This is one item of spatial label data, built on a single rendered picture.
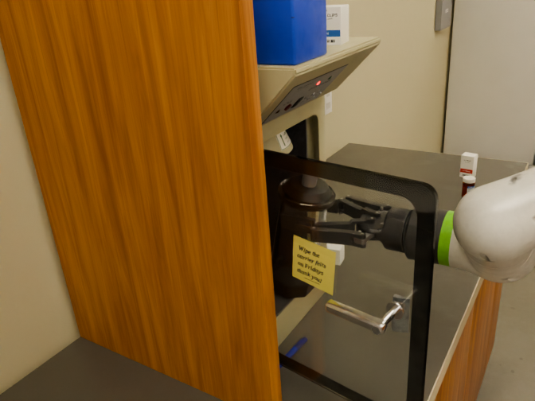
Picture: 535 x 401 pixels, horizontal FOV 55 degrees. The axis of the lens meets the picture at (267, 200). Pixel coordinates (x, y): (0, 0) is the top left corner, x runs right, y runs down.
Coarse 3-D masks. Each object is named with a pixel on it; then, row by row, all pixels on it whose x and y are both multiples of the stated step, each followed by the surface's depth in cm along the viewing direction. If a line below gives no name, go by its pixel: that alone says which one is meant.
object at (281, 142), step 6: (282, 132) 95; (270, 138) 92; (276, 138) 93; (282, 138) 94; (288, 138) 97; (264, 144) 92; (270, 144) 92; (276, 144) 93; (282, 144) 94; (288, 144) 96; (276, 150) 93; (282, 150) 94; (288, 150) 95
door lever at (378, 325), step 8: (328, 304) 70; (336, 304) 69; (344, 304) 69; (392, 304) 68; (328, 312) 70; (336, 312) 69; (344, 312) 68; (352, 312) 68; (360, 312) 67; (392, 312) 67; (400, 312) 68; (352, 320) 68; (360, 320) 67; (368, 320) 66; (376, 320) 66; (384, 320) 66; (368, 328) 66; (376, 328) 65; (384, 328) 65
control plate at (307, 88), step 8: (328, 72) 80; (336, 72) 85; (312, 80) 77; (328, 80) 86; (296, 88) 73; (304, 88) 77; (312, 88) 82; (320, 88) 87; (288, 96) 74; (296, 96) 78; (304, 96) 82; (312, 96) 87; (280, 104) 75; (288, 104) 79; (272, 112) 75; (280, 112) 80; (264, 120) 76
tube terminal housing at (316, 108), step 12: (324, 96) 101; (300, 108) 94; (312, 108) 98; (324, 108) 102; (276, 120) 87; (288, 120) 91; (300, 120) 95; (312, 120) 105; (324, 120) 103; (264, 132) 85; (276, 132) 88; (312, 132) 106; (324, 132) 104; (312, 144) 106; (324, 144) 105; (312, 156) 107; (324, 156) 106
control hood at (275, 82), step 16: (336, 48) 81; (352, 48) 82; (368, 48) 87; (304, 64) 69; (320, 64) 73; (336, 64) 80; (352, 64) 90; (272, 80) 69; (288, 80) 68; (304, 80) 73; (336, 80) 92; (272, 96) 70; (320, 96) 94; (288, 112) 85
